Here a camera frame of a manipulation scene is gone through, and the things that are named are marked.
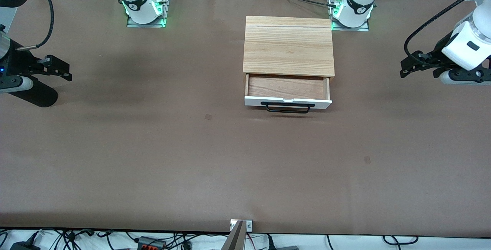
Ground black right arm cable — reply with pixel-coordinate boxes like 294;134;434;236
17;0;54;51

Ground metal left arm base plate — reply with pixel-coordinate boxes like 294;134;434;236
330;8;371;32

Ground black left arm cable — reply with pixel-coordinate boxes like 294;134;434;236
404;0;491;66

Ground looped black cable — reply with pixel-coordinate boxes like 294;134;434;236
383;235;419;245

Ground black box with red connectors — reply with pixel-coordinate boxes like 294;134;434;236
137;236;166;250

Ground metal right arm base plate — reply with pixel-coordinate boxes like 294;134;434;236
127;0;170;28

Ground black power adapter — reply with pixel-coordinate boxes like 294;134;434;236
9;241;40;250

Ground white-fronted wooden drawer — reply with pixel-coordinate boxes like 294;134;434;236
244;74;333;109

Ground black metal drawer handle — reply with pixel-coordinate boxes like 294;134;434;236
261;102;316;114

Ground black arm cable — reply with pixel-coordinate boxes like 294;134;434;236
404;0;491;66
17;0;54;51

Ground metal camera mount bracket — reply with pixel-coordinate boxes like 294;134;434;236
222;219;253;250

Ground light wooden cabinet box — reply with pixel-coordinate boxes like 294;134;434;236
243;15;335;78

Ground black cylindrical vase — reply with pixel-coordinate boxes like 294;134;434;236
8;78;58;108

